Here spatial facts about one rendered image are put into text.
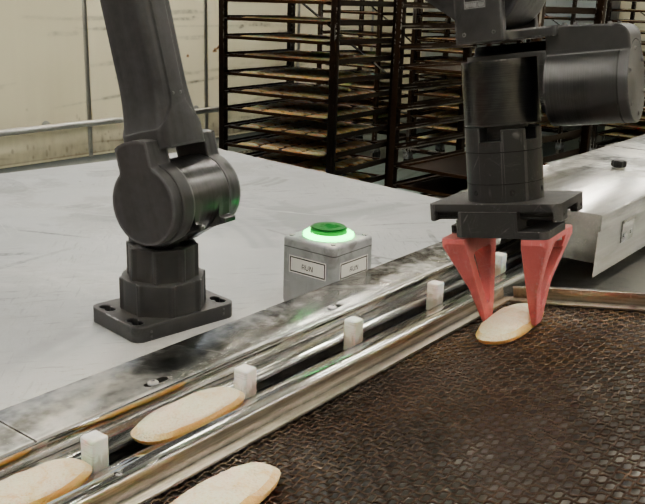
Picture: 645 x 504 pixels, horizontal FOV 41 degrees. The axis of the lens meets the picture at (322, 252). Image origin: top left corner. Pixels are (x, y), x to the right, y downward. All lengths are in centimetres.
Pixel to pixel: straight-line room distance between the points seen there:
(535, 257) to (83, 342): 43
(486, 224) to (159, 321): 35
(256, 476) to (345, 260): 48
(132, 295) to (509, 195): 40
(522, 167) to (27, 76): 525
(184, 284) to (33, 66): 499
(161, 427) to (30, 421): 9
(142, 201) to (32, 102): 501
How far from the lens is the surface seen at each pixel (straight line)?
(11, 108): 573
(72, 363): 80
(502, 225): 64
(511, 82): 64
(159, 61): 82
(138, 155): 80
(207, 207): 82
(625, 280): 111
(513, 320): 67
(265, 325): 76
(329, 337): 77
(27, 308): 95
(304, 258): 90
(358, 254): 91
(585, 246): 101
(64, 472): 56
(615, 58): 62
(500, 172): 64
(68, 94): 596
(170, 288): 84
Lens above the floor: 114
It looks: 16 degrees down
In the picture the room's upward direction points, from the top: 2 degrees clockwise
